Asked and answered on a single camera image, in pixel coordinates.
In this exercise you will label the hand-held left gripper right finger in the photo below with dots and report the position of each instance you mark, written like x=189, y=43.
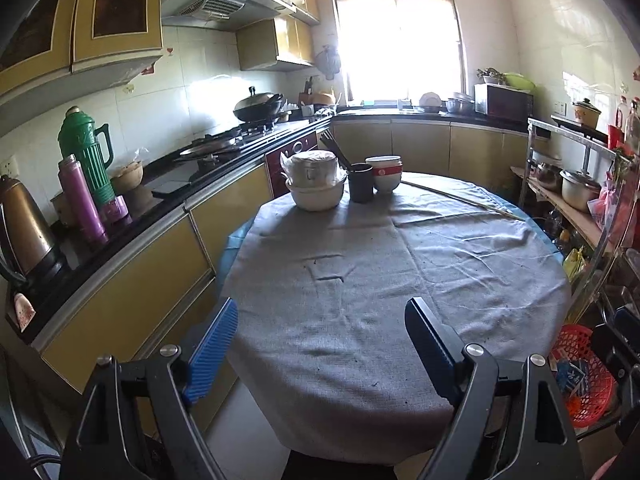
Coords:
x=430, y=350

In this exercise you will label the bright window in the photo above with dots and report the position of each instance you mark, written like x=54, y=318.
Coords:
x=400, y=40

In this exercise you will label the green thermos jug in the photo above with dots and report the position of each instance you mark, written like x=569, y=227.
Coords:
x=85, y=155

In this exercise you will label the metal kitchen rack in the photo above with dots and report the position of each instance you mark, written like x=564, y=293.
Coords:
x=565, y=132

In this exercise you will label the thin green stalk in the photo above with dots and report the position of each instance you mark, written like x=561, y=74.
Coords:
x=465, y=199

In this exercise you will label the dark chopsticks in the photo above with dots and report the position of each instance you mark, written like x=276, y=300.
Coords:
x=336, y=150

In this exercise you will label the gas stove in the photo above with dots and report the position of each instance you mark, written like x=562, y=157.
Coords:
x=225, y=141

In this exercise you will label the small steel pot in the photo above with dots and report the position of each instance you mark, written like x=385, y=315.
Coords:
x=548, y=175

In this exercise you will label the small yellow wall cabinet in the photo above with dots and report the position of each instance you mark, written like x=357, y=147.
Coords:
x=270, y=45

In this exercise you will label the pink plastic bag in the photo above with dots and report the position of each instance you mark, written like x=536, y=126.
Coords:
x=604, y=207

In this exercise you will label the pink hanging cloth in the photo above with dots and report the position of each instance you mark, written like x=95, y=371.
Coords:
x=24, y=312

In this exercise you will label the plastic wrapped white pot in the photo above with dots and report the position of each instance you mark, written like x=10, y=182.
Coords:
x=312, y=167

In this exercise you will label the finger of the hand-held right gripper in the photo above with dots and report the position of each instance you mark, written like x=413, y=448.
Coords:
x=617, y=350

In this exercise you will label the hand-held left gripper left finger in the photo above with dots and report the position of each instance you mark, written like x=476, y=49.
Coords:
x=210, y=355

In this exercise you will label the clear plastic bottle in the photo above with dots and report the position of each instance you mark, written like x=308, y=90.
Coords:
x=633, y=127

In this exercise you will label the red plastic basket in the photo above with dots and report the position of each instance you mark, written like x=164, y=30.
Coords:
x=575, y=340

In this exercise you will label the grey tablecloth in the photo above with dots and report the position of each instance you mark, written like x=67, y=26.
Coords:
x=350, y=310

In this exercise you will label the large steel pot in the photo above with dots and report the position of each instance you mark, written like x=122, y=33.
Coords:
x=579, y=192

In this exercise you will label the large yellow wall cabinet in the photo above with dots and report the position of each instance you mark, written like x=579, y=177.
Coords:
x=80, y=35

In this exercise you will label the small potted plant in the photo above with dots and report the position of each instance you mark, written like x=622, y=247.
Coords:
x=490, y=76

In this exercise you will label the yellow enamel pot with lid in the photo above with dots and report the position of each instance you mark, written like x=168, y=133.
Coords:
x=586, y=114

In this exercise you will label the black wok with lid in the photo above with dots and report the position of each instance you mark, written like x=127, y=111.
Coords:
x=257, y=107

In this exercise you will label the green plastic basin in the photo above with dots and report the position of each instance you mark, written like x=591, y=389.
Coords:
x=520, y=81

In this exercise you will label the brown bowl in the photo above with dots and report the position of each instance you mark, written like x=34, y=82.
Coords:
x=127, y=177

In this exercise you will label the dark red appliance door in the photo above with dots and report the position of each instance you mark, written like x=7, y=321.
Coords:
x=280, y=165

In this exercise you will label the purple cup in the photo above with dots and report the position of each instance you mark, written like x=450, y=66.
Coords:
x=117, y=210

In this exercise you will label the black microwave oven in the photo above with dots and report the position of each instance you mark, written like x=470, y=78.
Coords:
x=502, y=102

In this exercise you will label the red cup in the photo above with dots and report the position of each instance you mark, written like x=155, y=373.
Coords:
x=615, y=137

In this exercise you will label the small wall fan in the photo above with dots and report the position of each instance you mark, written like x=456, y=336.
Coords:
x=328, y=62

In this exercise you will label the metal electric kettle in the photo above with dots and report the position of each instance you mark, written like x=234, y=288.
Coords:
x=25, y=230

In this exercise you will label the black cup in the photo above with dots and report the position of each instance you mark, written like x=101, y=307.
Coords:
x=361, y=185

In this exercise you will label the knife block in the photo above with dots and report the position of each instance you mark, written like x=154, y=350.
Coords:
x=306, y=95

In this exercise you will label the purple thermos flask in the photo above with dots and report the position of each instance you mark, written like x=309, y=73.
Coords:
x=80, y=200

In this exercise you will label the white dishes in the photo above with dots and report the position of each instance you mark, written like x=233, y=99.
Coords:
x=430, y=101

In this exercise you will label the steel mixing bowls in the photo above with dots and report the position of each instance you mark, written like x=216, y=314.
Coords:
x=459, y=104

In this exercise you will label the stacked white red bowls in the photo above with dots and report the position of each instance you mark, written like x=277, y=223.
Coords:
x=384, y=177

